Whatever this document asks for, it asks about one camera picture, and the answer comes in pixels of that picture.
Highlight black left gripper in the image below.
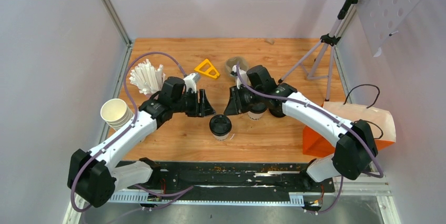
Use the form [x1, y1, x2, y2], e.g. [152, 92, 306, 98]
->
[172, 89, 217, 117]

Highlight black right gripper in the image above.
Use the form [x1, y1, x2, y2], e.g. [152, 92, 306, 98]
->
[224, 85, 263, 117]

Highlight white paper coffee cup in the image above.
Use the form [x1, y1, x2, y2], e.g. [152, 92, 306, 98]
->
[248, 110, 265, 120]

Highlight orange and white paper bag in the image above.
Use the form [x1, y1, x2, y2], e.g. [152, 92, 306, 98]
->
[302, 101, 397, 157]

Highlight black plastic cup lid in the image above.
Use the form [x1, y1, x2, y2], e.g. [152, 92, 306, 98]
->
[249, 103, 268, 114]

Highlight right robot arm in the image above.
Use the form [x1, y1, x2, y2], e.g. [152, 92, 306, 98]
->
[224, 65, 378, 191]

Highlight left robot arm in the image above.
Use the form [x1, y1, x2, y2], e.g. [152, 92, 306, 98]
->
[67, 73, 216, 208]

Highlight yellow plastic triangle piece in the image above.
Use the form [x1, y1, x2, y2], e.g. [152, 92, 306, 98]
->
[194, 58, 220, 79]

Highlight stack of black lids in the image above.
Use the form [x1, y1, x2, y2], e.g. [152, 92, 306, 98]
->
[269, 106, 286, 118]

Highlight cardboard cup carrier stack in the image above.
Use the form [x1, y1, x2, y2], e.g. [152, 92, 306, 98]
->
[224, 56, 249, 78]

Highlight pink cup of straws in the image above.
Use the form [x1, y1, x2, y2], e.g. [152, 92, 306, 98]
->
[129, 59, 166, 97]

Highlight stack of white paper cups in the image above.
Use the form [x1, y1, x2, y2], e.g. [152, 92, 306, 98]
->
[100, 98, 134, 131]

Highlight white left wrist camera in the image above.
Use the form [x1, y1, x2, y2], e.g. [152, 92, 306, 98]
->
[183, 73, 201, 93]

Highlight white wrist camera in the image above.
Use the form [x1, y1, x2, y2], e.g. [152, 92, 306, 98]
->
[236, 70, 249, 89]
[183, 73, 201, 93]

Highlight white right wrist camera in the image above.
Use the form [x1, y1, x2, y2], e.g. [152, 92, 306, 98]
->
[236, 70, 249, 89]

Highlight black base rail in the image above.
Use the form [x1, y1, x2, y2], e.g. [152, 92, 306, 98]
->
[104, 160, 349, 206]

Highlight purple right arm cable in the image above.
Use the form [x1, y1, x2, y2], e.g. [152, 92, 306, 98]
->
[235, 63, 384, 179]

